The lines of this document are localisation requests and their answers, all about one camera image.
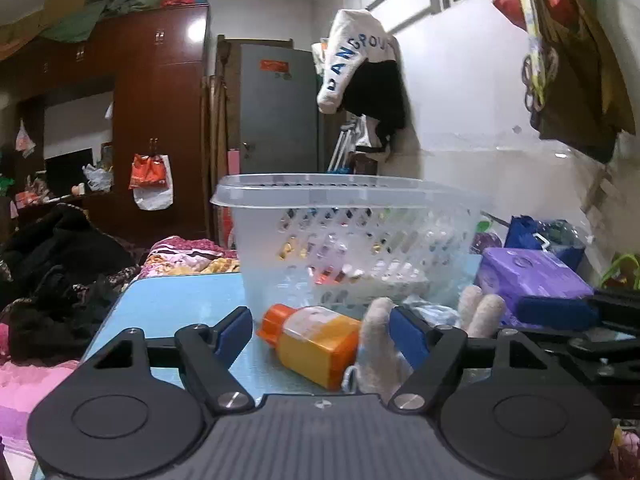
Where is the orange bottle with orange cap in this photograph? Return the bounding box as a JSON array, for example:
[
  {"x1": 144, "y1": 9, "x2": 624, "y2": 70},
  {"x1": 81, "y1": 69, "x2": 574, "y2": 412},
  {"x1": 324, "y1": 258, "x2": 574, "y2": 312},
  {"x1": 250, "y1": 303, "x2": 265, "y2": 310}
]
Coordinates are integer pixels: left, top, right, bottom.
[{"x1": 256, "y1": 304, "x2": 362, "y2": 391}]

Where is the white hanging garment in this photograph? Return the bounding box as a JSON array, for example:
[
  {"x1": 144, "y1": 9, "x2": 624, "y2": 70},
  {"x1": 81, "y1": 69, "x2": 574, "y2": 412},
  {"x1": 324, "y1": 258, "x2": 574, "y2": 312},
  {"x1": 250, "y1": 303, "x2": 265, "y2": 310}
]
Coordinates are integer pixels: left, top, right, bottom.
[{"x1": 316, "y1": 9, "x2": 398, "y2": 115}]

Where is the green cloth bundle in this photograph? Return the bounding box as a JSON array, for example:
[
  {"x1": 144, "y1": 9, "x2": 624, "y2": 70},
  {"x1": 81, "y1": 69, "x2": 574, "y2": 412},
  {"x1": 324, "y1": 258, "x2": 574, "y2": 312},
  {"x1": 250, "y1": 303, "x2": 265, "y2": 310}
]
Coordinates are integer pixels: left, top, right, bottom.
[{"x1": 40, "y1": 0, "x2": 176, "y2": 43}]

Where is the brown wooden wardrobe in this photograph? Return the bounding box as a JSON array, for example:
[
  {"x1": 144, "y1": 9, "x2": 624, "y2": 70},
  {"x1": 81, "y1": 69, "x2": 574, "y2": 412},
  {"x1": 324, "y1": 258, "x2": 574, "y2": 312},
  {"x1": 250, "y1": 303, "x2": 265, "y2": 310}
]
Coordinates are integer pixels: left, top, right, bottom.
[{"x1": 0, "y1": 4, "x2": 211, "y2": 248}]

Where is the pink blanket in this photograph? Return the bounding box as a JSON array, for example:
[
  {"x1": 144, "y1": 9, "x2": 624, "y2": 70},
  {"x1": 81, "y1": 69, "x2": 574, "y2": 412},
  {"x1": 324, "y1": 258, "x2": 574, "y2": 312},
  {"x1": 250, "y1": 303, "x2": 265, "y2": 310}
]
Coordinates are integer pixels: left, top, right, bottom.
[{"x1": 0, "y1": 322, "x2": 86, "y2": 463}]

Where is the green plastic bag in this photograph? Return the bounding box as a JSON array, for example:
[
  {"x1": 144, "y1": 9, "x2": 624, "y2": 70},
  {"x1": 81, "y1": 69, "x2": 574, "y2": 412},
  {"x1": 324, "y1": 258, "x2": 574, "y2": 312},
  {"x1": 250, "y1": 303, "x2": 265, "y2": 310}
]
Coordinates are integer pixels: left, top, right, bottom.
[{"x1": 600, "y1": 252, "x2": 640, "y2": 291}]

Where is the blue bag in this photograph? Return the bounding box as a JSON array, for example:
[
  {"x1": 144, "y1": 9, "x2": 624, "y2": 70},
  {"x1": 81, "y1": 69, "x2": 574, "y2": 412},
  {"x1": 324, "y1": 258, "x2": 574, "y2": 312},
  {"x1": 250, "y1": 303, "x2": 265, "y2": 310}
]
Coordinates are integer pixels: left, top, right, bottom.
[{"x1": 504, "y1": 216, "x2": 586, "y2": 271}]

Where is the purple soft packet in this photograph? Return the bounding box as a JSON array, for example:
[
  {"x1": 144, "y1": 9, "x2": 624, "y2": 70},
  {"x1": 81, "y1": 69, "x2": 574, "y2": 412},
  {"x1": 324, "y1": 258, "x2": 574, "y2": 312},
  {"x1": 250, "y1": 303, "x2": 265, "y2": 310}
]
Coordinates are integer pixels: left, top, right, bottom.
[{"x1": 475, "y1": 247, "x2": 596, "y2": 328}]

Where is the orange plastic bag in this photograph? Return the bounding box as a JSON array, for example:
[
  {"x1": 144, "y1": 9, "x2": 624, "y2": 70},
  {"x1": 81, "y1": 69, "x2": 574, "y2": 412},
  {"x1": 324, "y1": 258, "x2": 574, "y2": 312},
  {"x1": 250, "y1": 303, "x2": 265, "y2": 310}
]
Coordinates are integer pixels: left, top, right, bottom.
[{"x1": 128, "y1": 154, "x2": 168, "y2": 191}]

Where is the dark clothes pile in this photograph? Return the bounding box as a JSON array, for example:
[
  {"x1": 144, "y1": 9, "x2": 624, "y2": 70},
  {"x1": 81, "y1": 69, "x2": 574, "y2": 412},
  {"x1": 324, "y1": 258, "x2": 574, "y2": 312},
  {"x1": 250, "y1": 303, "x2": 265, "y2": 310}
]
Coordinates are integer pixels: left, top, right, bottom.
[{"x1": 0, "y1": 203, "x2": 146, "y2": 366}]

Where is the floral blanket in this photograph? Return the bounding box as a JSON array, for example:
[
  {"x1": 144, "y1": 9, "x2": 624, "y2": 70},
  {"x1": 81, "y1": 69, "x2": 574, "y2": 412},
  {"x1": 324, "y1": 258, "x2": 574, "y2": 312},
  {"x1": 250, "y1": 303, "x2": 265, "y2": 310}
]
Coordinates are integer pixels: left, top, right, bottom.
[{"x1": 137, "y1": 235, "x2": 241, "y2": 281}]

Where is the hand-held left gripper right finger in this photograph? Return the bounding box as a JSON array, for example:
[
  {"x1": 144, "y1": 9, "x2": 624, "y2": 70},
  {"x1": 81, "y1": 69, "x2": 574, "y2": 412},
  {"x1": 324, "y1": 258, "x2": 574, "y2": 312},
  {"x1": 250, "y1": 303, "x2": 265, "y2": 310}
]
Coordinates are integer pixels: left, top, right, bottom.
[{"x1": 388, "y1": 305, "x2": 557, "y2": 412}]

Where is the metal folding rack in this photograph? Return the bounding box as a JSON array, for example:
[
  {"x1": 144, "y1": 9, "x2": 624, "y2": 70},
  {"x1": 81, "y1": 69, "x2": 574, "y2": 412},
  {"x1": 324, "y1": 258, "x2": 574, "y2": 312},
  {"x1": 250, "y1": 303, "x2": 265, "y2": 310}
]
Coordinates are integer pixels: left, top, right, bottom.
[{"x1": 327, "y1": 115, "x2": 362, "y2": 174}]

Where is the dark television screen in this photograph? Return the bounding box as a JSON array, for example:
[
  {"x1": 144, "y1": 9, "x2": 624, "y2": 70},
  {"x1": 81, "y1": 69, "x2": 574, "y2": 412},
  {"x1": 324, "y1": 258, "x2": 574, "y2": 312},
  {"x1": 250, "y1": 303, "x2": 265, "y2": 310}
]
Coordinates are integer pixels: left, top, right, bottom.
[{"x1": 45, "y1": 149, "x2": 95, "y2": 196}]

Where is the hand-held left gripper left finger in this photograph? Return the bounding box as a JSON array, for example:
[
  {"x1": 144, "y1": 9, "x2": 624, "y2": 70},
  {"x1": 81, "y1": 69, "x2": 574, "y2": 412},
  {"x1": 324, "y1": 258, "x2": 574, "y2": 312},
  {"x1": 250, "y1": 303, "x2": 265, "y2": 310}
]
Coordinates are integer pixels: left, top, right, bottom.
[{"x1": 80, "y1": 305, "x2": 257, "y2": 414}]

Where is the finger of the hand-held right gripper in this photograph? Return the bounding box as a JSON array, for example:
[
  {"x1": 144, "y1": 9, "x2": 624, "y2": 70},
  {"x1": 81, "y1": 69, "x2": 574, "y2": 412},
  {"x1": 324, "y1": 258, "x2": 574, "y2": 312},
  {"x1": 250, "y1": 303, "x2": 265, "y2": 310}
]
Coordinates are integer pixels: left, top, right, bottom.
[
  {"x1": 500, "y1": 327, "x2": 640, "y2": 386},
  {"x1": 517, "y1": 287, "x2": 640, "y2": 330}
]

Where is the black hanging garment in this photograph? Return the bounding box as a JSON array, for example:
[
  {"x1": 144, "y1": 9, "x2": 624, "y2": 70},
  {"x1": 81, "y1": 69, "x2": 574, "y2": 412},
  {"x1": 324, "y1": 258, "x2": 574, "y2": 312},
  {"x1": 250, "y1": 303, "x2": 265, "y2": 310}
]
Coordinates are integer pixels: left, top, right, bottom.
[{"x1": 345, "y1": 60, "x2": 407, "y2": 150}]

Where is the clear plastic perforated basket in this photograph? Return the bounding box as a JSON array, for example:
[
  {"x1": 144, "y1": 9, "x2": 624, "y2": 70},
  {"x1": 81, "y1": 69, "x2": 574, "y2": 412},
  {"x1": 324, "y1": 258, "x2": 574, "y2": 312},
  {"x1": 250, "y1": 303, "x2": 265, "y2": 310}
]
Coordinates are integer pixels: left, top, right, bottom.
[{"x1": 210, "y1": 173, "x2": 493, "y2": 312}]

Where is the olive brown hanging bag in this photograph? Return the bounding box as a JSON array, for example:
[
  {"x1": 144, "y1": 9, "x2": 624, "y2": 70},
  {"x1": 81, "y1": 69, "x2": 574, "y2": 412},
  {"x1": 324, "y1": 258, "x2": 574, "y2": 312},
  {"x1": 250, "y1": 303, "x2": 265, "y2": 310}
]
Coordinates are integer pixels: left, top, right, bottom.
[{"x1": 530, "y1": 0, "x2": 640, "y2": 163}]

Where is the white knit glove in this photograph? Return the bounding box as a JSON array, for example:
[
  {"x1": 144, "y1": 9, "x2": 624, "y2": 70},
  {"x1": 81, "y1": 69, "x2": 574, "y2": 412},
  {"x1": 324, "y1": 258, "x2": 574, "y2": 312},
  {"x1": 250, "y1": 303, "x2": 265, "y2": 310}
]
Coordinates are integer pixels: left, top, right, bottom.
[{"x1": 342, "y1": 284, "x2": 507, "y2": 403}]

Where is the grey door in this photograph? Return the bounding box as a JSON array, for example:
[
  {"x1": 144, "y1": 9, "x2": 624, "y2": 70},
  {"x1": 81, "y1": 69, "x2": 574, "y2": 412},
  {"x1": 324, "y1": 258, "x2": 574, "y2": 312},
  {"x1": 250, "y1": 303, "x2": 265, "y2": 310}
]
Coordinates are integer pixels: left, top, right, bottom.
[{"x1": 239, "y1": 44, "x2": 321, "y2": 175}]

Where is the small white plastic bag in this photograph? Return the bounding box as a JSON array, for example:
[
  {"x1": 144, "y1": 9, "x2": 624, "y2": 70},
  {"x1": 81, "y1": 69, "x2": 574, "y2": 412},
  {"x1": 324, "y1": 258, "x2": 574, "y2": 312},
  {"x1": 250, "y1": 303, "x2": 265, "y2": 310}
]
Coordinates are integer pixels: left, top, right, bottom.
[{"x1": 82, "y1": 164, "x2": 113, "y2": 192}]

